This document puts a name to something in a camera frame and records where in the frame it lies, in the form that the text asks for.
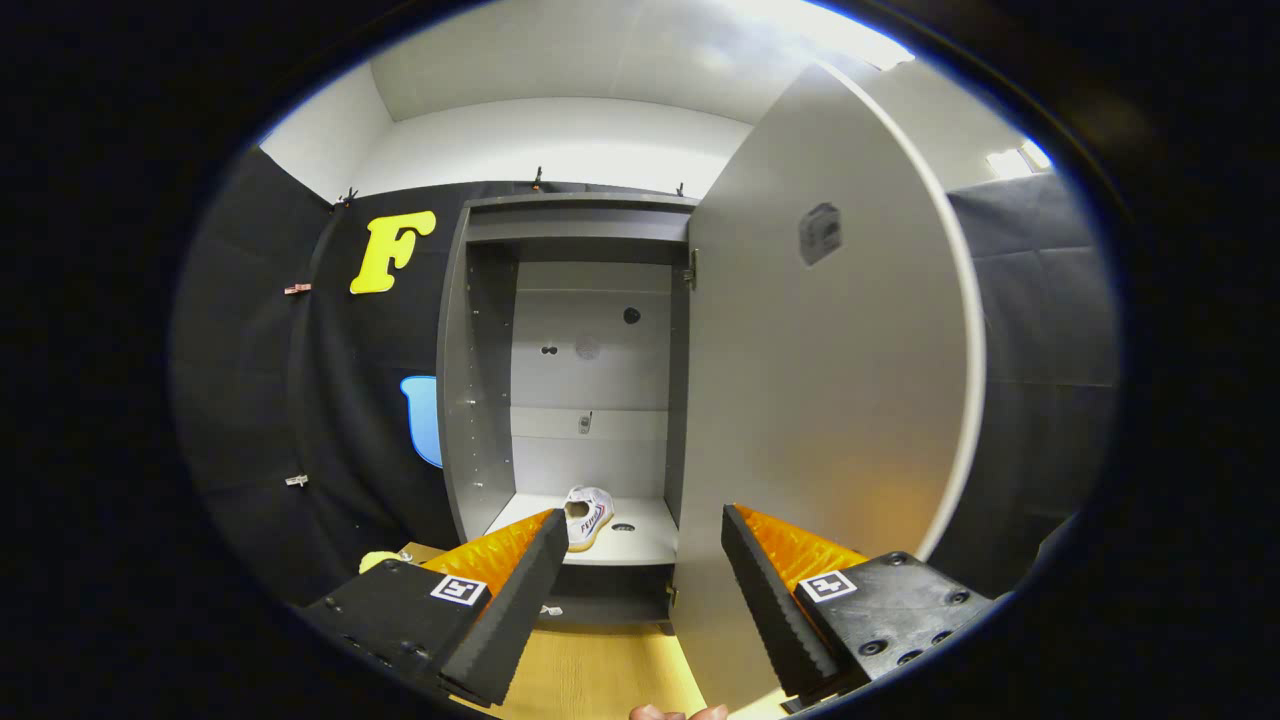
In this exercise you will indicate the grey shoe cabinet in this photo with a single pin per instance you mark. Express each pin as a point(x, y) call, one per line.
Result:
point(590, 380)

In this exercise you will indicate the black backdrop cloth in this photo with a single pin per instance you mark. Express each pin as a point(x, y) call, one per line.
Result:
point(250, 400)

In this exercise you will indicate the white shoe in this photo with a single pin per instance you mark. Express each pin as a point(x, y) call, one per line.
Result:
point(590, 515)

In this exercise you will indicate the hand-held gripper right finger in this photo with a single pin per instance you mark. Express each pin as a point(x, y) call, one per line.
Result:
point(770, 610)

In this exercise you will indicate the beige shoe cabinet door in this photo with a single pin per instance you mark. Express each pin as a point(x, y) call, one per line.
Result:
point(830, 400)

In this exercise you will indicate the small ceiling light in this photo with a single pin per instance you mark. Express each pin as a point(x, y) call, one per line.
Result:
point(1020, 160)

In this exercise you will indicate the yellow plush toy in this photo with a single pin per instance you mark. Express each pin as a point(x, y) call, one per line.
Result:
point(378, 560)

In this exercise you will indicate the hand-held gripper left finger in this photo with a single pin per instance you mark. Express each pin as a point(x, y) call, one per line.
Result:
point(518, 610)

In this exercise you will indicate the long ceiling light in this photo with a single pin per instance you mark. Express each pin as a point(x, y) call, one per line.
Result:
point(830, 25)

